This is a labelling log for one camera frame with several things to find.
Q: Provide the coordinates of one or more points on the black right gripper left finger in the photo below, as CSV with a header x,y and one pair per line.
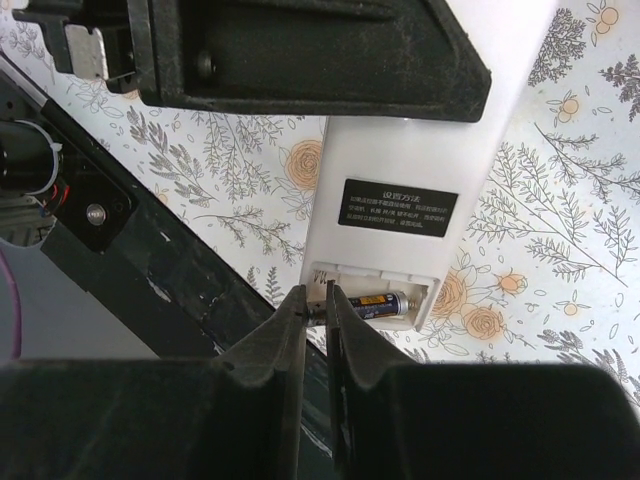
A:
x,y
234,416

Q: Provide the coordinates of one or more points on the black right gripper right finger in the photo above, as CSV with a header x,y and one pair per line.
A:
x,y
395,418

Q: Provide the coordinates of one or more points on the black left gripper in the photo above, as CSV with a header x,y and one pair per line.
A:
x,y
94,40

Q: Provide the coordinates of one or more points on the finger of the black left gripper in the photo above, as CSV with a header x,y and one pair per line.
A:
x,y
356,58

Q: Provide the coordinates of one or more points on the black battery single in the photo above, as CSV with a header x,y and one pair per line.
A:
x,y
368,307

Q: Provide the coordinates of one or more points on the white remote control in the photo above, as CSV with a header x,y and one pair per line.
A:
x,y
395,194

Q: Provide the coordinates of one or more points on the black base bar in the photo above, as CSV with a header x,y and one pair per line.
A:
x,y
115,240

